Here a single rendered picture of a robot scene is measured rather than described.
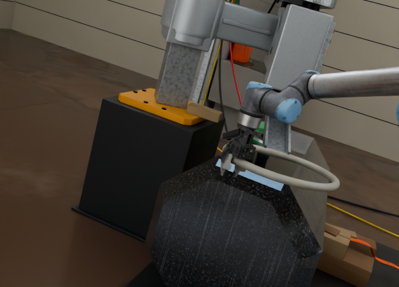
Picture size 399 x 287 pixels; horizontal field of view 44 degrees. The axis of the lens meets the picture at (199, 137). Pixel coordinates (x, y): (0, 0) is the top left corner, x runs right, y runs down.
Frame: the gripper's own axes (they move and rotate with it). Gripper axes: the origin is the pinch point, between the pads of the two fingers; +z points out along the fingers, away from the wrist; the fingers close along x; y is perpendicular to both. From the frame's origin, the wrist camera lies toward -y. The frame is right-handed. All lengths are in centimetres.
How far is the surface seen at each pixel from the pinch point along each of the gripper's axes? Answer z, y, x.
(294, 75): -40, -44, 51
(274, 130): -12, -38, 45
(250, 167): -7.0, 11.1, 1.0
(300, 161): -6.0, -9.3, 42.1
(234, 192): 12.4, -10.7, 14.1
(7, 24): 56, -807, 10
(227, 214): 22.7, -11.1, 14.3
